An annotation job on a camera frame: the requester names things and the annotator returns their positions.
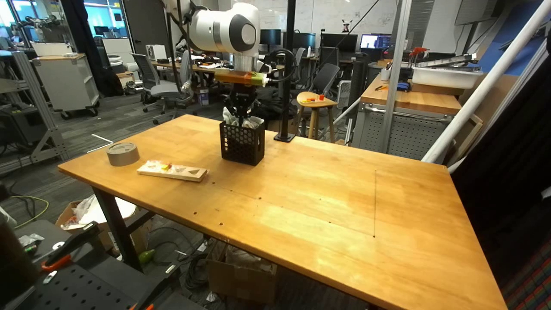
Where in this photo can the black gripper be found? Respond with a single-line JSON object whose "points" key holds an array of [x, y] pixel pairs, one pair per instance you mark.
{"points": [[242, 97]]}

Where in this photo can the small black mesh basket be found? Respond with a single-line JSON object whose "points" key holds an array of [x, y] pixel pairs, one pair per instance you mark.
{"points": [[242, 146]]}

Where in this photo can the long wooden office desk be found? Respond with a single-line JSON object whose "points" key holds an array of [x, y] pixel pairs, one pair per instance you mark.
{"points": [[201, 70]]}

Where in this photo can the black vertical pole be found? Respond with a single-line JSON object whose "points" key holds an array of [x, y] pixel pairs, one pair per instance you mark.
{"points": [[287, 58]]}

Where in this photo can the round wooden stool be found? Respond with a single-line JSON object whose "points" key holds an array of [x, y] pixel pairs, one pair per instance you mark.
{"points": [[315, 103]]}

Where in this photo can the grey office chair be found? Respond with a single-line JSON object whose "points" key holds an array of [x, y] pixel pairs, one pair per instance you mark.
{"points": [[165, 87]]}

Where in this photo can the dark computer monitor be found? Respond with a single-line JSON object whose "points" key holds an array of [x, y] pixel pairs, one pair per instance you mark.
{"points": [[273, 39], [339, 42]]}

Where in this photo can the black office chair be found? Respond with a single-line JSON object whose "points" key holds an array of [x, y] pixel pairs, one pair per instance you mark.
{"points": [[325, 78]]}

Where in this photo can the grey tape roll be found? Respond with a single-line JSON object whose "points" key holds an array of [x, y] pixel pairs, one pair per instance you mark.
{"points": [[123, 154]]}

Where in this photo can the lit blue screen monitor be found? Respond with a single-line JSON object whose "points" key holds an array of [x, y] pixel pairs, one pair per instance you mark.
{"points": [[377, 42]]}

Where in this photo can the small cardboard box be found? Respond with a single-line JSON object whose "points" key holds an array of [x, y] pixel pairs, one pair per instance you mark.
{"points": [[242, 280]]}

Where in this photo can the silver vertical pole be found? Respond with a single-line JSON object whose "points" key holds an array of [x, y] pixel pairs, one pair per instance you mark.
{"points": [[399, 70]]}

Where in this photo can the blue object on workbench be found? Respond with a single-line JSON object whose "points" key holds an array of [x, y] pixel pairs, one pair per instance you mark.
{"points": [[404, 87]]}

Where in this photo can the wooden top workbench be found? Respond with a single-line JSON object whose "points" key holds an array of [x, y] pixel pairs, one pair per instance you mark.
{"points": [[411, 103]]}

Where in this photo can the white cabinet cart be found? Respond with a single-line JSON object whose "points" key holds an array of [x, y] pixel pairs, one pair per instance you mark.
{"points": [[67, 84]]}

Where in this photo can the cardboard box with white bag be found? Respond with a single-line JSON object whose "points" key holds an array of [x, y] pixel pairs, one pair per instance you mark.
{"points": [[87, 216]]}

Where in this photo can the white tray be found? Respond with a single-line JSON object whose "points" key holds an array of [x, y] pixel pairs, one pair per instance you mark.
{"points": [[449, 77]]}

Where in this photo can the grey metal shelf rack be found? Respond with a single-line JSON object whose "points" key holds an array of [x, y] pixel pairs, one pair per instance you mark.
{"points": [[29, 109]]}

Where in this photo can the black perforated plate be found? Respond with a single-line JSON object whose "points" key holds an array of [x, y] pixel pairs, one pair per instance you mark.
{"points": [[87, 285]]}

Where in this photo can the white slanted pole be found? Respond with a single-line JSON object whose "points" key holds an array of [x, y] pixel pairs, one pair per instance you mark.
{"points": [[488, 80]]}

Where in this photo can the black table frame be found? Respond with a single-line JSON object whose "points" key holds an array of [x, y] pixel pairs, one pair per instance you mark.
{"points": [[118, 230]]}

